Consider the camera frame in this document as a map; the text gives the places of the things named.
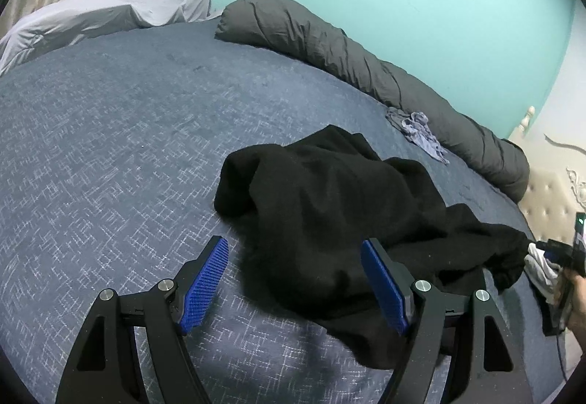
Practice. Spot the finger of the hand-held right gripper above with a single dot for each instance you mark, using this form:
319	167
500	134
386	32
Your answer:
556	250

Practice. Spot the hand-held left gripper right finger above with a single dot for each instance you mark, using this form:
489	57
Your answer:
384	285

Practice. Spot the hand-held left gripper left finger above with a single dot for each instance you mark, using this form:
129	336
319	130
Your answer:
206	280

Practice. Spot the black sweater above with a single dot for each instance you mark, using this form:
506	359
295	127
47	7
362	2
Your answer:
320	202

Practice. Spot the person's right hand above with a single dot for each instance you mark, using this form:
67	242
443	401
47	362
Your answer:
579	301

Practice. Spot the white and grey cloth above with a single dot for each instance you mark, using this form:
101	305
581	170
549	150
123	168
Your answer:
538	269

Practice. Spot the cream tufted headboard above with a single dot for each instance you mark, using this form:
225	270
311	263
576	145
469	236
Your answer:
545	198

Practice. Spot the light purple crumpled cloth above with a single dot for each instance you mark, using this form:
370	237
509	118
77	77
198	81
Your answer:
419	132

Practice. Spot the bed with blue patterned sheet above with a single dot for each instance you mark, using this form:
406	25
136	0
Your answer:
114	134

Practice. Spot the grey rolled duvet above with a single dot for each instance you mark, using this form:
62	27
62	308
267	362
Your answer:
320	42

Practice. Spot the white blanket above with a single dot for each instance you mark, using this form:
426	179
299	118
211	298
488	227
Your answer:
91	10

